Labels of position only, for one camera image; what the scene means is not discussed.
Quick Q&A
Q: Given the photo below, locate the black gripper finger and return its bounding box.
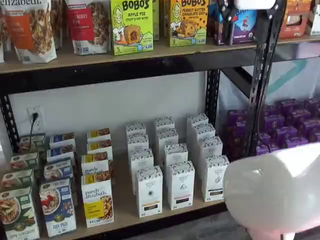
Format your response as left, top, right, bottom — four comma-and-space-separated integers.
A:
228, 8, 239, 46
216, 0, 230, 45

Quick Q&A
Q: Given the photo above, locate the blue Z Bar box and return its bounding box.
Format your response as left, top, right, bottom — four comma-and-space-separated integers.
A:
208, 0, 258, 46

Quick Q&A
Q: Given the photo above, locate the yellow Bobo's peanut butter box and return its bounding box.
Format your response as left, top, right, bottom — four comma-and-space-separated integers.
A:
169, 0, 210, 48

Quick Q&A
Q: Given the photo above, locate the orange snack box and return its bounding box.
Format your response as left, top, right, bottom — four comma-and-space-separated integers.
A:
278, 0, 313, 40

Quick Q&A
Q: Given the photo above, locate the wooden shelf board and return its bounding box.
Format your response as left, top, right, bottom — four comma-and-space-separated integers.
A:
274, 33, 320, 46
0, 149, 227, 240
0, 34, 258, 75

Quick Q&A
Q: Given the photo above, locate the green Bobo's apple pie box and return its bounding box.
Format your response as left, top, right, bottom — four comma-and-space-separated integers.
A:
152, 0, 161, 42
109, 0, 155, 56

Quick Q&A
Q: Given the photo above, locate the white snack box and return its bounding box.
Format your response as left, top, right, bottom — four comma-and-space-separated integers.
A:
306, 0, 320, 36

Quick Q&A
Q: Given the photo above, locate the purple Annie's snack box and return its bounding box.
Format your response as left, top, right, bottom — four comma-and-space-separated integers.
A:
262, 113, 286, 131
224, 126, 251, 148
279, 99, 301, 113
284, 136, 310, 149
287, 109, 312, 126
303, 97, 320, 111
298, 118, 320, 137
274, 126, 298, 145
256, 143, 270, 156
226, 109, 248, 128

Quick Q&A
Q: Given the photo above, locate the white tea box pink strip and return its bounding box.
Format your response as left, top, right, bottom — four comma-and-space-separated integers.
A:
153, 116, 175, 132
167, 160, 196, 211
164, 142, 189, 171
156, 127, 179, 163

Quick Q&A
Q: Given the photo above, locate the white tea box yellow strip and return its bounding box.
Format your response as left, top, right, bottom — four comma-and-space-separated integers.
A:
135, 165, 164, 218
125, 121, 147, 137
126, 132, 150, 161
128, 147, 155, 195

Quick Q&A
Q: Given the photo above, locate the white yellow granola box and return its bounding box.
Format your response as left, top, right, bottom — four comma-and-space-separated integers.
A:
81, 151, 111, 177
86, 138, 113, 161
86, 127, 112, 145
81, 172, 115, 228

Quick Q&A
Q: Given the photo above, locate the blue flax oatmeal box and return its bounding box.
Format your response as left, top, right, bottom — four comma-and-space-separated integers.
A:
49, 132, 76, 150
39, 178, 77, 238
46, 144, 76, 163
43, 157, 75, 182

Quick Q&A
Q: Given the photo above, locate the green oatmeal box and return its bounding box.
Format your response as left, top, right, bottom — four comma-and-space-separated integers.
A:
9, 151, 40, 172
0, 168, 36, 193
0, 186, 41, 240
18, 133, 47, 155

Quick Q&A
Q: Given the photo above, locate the red label granola bag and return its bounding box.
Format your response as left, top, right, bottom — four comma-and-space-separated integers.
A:
65, 0, 111, 56

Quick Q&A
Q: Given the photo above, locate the orange label granola bag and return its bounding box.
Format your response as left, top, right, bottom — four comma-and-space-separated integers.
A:
49, 0, 66, 50
0, 0, 58, 65

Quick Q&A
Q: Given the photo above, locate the white wall outlet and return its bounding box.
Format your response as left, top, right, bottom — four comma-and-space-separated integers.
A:
27, 106, 44, 133

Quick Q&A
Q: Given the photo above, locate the black power cord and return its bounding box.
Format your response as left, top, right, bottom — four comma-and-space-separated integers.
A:
29, 112, 40, 151

